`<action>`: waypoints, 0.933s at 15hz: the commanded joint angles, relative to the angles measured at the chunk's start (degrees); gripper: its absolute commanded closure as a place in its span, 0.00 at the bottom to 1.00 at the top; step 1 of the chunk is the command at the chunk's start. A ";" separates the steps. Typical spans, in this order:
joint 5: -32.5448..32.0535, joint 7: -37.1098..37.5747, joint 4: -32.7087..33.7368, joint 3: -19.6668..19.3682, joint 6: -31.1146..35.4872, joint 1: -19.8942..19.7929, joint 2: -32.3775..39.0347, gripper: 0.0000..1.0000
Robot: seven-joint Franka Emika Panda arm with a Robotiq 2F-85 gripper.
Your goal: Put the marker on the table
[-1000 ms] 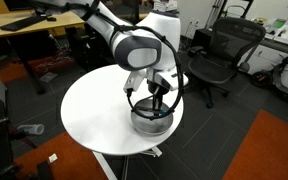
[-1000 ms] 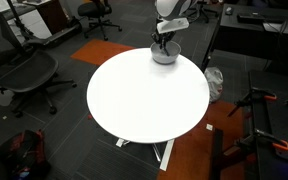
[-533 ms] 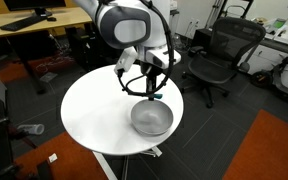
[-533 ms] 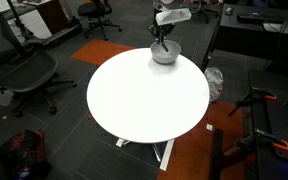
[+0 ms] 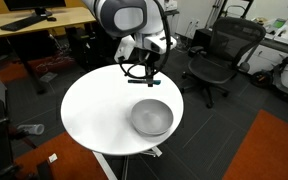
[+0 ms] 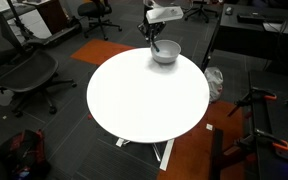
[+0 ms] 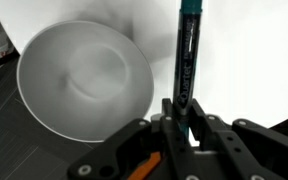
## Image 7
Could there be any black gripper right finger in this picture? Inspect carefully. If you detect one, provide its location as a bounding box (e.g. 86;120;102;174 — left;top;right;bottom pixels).
187;99;288;180

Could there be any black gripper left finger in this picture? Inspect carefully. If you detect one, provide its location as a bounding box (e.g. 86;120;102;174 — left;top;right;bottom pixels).
67;97;194;180

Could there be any teal dry erase marker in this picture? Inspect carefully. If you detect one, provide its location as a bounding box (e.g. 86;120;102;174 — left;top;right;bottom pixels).
172;0;205;148

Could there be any white round bowl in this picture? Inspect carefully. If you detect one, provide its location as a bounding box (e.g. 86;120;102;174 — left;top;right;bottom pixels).
16;20;155;143

